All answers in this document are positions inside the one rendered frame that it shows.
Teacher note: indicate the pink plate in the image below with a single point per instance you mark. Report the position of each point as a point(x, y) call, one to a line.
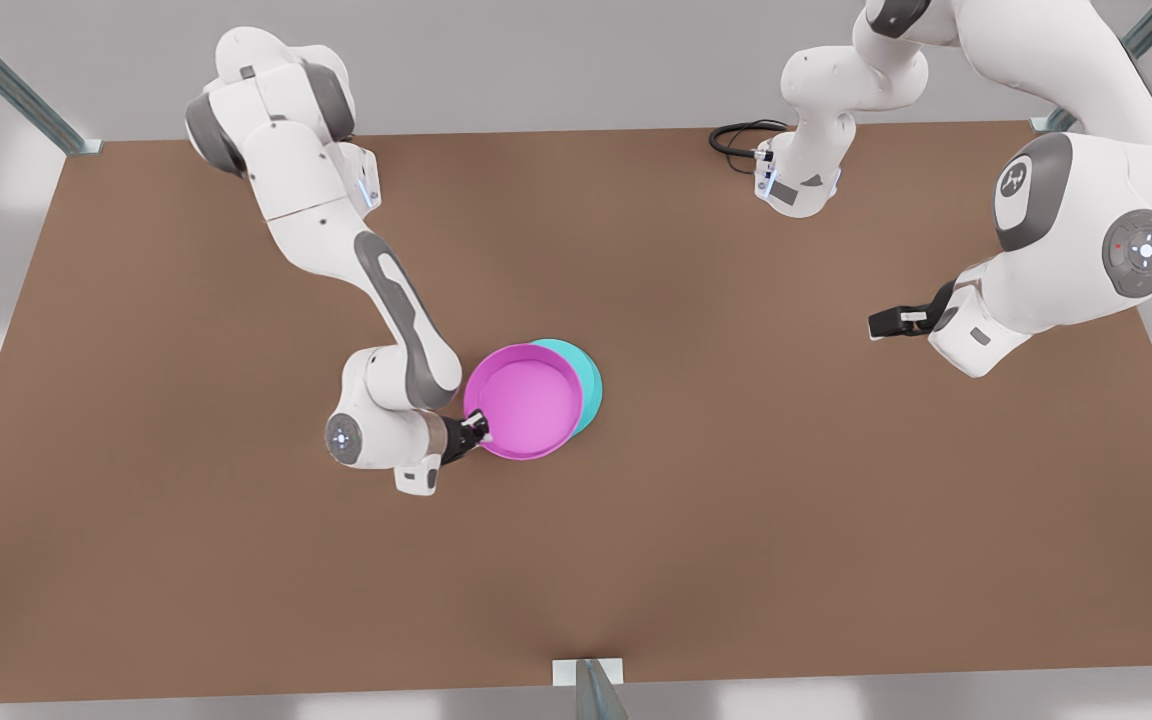
point(524, 402)

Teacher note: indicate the blue plate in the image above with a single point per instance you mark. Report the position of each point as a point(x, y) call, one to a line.
point(584, 380)

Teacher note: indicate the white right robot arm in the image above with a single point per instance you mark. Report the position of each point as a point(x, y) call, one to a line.
point(306, 190)

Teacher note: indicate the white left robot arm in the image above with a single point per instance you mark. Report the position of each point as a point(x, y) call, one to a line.
point(1066, 200)

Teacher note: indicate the silver frame post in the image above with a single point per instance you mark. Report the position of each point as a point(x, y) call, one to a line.
point(1131, 50)
point(591, 688)
point(11, 85)

